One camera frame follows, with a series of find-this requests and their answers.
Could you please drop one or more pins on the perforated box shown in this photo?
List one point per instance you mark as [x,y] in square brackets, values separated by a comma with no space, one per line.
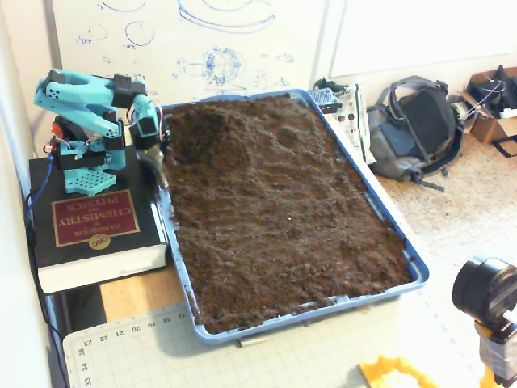
[323,97]

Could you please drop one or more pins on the whiteboard with blue drawings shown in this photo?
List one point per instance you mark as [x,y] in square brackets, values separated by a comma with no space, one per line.
[282,32]

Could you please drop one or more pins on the silver foil-covered scoop gripper finger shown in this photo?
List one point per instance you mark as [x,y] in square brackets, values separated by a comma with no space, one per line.
[153,165]

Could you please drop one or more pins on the brown cardboard box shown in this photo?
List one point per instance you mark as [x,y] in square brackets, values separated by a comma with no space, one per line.
[488,129]

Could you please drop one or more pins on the black chemistry physics handbook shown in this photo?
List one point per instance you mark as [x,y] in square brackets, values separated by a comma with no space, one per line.
[97,218]

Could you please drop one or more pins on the blue plastic tray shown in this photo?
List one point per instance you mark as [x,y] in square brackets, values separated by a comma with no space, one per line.
[421,275]

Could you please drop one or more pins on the teal five-joint robot arm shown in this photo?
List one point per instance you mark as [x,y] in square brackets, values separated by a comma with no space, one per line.
[87,182]

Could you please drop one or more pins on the grey backpack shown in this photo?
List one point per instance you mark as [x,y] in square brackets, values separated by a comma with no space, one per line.
[416,121]

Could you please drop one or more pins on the small metal bar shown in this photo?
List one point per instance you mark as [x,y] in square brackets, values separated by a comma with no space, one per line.
[250,342]

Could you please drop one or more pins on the yellow taped camera stand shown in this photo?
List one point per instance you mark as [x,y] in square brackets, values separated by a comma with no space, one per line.
[497,351]

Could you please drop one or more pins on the grey gridded cutting mat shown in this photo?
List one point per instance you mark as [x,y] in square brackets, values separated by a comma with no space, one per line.
[202,363]

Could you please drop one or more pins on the yellow plastic object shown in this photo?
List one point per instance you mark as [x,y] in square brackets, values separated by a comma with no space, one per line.
[375,369]

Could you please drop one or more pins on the brown fibrous soil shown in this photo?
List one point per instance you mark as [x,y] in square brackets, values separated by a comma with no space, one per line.
[262,210]

